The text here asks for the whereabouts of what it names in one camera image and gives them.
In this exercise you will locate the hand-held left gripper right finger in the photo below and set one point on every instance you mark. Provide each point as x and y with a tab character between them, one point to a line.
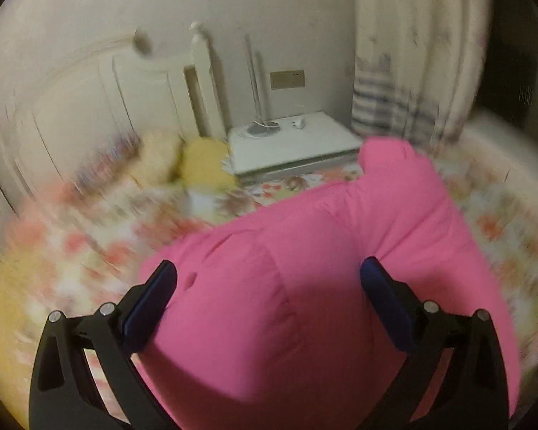
385	304

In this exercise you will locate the floral bed sheet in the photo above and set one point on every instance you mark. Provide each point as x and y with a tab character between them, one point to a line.
98	233

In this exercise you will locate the yellow pillow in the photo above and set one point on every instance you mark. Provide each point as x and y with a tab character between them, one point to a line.
206	163

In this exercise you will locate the multicolour patterned pillow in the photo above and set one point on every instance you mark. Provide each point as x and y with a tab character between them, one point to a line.
110	159

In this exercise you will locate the cream wooden headboard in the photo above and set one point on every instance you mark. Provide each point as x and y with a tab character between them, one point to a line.
80	98

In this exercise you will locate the pale striped curtain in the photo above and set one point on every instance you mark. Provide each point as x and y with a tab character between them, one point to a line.
399	53

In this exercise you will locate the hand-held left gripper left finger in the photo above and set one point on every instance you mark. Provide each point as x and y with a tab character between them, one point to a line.
150	304

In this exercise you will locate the white charger plug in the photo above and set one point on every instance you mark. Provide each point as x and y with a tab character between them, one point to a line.
298	122

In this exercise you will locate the pink jacket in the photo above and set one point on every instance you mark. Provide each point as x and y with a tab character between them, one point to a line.
305	277

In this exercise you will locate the beige wall socket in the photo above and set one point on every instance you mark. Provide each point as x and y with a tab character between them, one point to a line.
287	79

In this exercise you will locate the cream pillow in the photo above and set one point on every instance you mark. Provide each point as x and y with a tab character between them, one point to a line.
159	154

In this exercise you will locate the white table lamp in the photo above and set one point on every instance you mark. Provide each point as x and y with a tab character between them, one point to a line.
261	116

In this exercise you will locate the white nightstand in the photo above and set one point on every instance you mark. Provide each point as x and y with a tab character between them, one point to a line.
305	141

